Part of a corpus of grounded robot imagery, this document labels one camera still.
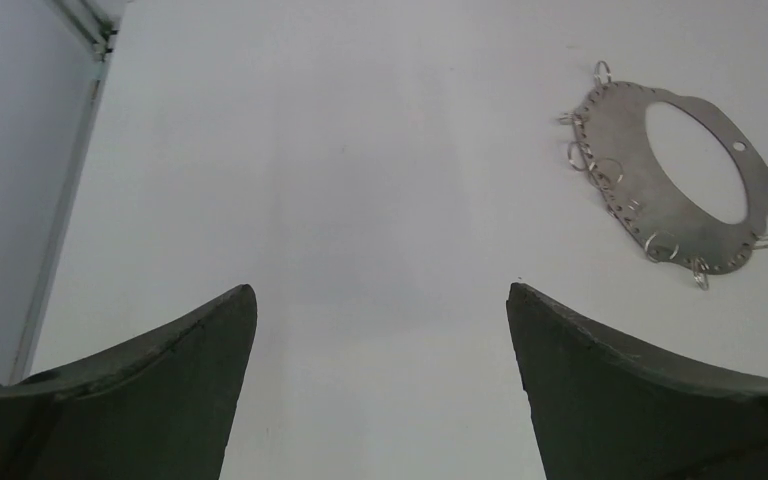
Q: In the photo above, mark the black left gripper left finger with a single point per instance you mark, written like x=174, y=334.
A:
x=158, y=406

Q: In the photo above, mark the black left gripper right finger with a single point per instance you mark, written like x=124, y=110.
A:
x=607, y=405

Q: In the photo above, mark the aluminium frame post left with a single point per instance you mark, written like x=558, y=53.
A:
x=98, y=24

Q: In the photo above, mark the metal oval keyring plate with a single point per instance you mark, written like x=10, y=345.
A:
x=611, y=147

